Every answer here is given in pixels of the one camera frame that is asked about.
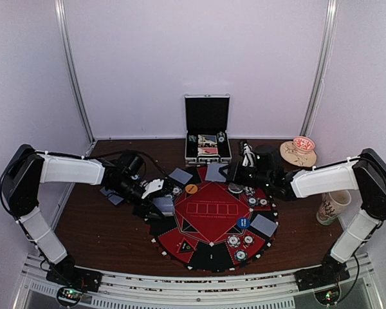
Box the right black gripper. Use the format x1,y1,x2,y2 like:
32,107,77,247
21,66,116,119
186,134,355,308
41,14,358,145
219,160,272,190

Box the blue checkered card deck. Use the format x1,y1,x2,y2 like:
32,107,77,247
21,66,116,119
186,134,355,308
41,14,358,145
152,194,174,216

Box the card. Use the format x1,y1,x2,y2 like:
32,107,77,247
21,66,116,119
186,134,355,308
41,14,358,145
250,214,278,237
205,163,226,183
169,168,193,185

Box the blue chip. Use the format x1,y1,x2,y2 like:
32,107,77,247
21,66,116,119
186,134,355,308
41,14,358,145
234,250,248,262

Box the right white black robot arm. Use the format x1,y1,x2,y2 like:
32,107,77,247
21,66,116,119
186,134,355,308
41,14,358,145
219,143,386,285

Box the chip stack under right arm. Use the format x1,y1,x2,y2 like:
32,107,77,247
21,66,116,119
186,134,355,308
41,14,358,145
316,190,351,226

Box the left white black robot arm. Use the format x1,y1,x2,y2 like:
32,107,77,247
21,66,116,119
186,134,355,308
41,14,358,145
0,144,173,286

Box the clear dealer button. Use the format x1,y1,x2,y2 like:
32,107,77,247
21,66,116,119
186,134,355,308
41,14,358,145
228,183,244,194

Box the chip on seat five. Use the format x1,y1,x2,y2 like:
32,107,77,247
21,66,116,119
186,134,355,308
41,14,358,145
172,187,182,196

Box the blue small blind button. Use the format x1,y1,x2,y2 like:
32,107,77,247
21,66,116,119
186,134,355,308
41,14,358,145
237,217,251,229

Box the yellow big blind button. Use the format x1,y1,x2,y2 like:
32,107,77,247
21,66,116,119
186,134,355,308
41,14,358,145
185,184,198,194

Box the chips in case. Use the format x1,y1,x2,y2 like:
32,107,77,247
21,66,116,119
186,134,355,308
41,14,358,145
216,131,226,143

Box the card decks in case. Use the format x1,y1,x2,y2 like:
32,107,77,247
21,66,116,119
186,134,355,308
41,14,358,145
198,135,218,155

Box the aluminium poker case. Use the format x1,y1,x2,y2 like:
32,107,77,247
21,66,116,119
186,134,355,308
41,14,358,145
184,94,232,164

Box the round wooden board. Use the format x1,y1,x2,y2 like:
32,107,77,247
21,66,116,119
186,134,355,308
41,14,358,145
280,141,317,168

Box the round red black poker mat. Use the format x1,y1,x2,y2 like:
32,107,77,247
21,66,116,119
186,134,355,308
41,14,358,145
146,167,279,272

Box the red white patterned bowl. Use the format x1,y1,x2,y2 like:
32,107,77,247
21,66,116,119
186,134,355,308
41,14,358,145
293,136,315,153

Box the white chip stack near ten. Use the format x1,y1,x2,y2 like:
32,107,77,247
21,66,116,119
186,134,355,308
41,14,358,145
226,235,241,248

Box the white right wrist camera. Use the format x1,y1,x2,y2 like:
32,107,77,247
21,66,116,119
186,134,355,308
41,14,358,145
239,140,255,167

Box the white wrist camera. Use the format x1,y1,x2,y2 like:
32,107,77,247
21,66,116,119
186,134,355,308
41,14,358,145
142,179,164,200
239,140,255,167

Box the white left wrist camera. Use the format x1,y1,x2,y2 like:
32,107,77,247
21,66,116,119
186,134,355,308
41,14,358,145
142,179,164,200

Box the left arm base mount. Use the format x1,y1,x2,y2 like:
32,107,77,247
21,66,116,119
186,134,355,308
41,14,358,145
46,267,102,292

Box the aluminium front rail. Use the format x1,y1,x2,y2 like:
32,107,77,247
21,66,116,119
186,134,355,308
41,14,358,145
10,254,386,308

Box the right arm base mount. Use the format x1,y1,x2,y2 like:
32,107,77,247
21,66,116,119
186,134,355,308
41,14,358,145
294,254,350,291

